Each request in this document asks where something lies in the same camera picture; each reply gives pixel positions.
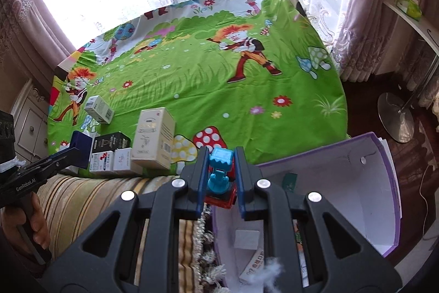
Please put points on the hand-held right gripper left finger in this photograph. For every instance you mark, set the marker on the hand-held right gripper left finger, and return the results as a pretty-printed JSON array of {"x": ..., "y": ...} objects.
[{"x": 201, "y": 176}]

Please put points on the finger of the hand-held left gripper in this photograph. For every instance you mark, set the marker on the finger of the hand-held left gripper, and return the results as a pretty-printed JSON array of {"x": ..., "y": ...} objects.
[
  {"x": 61, "y": 149},
  {"x": 58, "y": 161}
]

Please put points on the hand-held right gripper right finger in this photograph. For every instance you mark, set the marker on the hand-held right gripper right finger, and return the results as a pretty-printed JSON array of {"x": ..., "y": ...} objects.
[{"x": 240, "y": 186}]

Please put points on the red and blue toy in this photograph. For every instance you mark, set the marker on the red and blue toy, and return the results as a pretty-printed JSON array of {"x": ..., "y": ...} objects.
[{"x": 219, "y": 176}]

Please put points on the dark blue box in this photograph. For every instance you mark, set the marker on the dark blue box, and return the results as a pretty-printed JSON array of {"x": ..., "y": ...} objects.
[{"x": 82, "y": 148}]

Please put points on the black box with gold print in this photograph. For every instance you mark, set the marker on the black box with gold print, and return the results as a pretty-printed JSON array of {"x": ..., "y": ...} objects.
[{"x": 111, "y": 142}]

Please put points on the purple storage box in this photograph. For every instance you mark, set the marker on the purple storage box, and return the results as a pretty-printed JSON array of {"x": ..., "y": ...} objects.
[{"x": 343, "y": 203}]

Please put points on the person's left hand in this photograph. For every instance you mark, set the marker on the person's left hand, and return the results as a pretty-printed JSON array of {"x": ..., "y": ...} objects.
[{"x": 40, "y": 227}]

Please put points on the white carved dresser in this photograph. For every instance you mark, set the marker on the white carved dresser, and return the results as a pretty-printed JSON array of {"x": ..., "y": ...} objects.
[{"x": 31, "y": 128}]

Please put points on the white box with red print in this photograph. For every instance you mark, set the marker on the white box with red print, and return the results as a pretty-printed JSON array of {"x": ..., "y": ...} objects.
[{"x": 103, "y": 164}]

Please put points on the striped plush cushion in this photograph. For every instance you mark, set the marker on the striped plush cushion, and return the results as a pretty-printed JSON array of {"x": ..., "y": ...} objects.
[{"x": 85, "y": 197}]

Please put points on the plain white flat box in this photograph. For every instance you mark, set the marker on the plain white flat box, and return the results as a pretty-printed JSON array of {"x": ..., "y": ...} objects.
[{"x": 247, "y": 239}]

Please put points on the tall cream box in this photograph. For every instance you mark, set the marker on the tall cream box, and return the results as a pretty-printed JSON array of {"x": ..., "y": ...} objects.
[{"x": 152, "y": 138}]

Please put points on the small white box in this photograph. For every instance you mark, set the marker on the small white box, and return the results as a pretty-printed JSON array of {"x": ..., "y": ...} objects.
[{"x": 125, "y": 161}]

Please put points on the white box with orange print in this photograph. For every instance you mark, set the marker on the white box with orange print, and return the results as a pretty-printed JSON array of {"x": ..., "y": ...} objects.
[{"x": 252, "y": 267}]

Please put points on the green cartoon printed tablecloth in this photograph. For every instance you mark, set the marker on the green cartoon printed tablecloth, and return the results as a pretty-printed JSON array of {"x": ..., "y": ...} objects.
[{"x": 205, "y": 80}]

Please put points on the round metal stand base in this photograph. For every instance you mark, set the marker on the round metal stand base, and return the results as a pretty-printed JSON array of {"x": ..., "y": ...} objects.
[{"x": 394, "y": 118}]

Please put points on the white lace cloth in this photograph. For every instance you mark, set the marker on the white lace cloth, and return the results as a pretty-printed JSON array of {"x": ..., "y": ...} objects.
[{"x": 432, "y": 90}]

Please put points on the white curved shelf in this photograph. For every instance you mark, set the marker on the white curved shelf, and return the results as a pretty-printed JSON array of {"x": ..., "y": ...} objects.
[{"x": 422, "y": 28}]

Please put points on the green tissue pack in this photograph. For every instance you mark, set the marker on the green tissue pack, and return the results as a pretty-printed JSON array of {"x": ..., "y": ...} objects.
[{"x": 408, "y": 8}]

